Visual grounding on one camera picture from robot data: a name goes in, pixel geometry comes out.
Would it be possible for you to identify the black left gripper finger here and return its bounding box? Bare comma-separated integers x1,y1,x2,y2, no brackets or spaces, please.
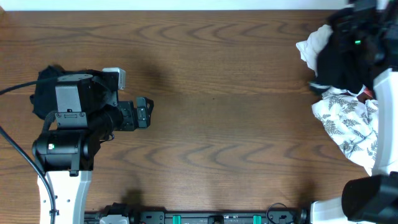
136,97,154,124
137,107,148,128

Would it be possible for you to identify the black polo shirt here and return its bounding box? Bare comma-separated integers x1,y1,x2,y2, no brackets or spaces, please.
309,41,373,95

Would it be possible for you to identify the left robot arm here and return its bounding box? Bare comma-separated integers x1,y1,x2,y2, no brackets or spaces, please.
32,72,154,223

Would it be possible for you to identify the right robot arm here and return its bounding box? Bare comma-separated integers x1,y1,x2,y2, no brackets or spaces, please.
309,1,397,223

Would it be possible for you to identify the folded black garment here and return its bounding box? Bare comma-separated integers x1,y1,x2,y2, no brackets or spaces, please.
30,65,66,119

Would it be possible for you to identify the white crumpled garment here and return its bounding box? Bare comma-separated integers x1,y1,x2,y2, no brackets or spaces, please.
296,24,333,77

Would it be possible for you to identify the white fern print garment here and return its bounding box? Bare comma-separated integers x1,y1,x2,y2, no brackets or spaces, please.
312,87,379,175

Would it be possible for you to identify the coral pink garment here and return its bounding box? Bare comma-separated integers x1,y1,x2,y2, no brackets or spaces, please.
363,88,373,100

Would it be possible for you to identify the black mounting rail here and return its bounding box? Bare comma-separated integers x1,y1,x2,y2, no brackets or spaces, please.
83,203,310,224

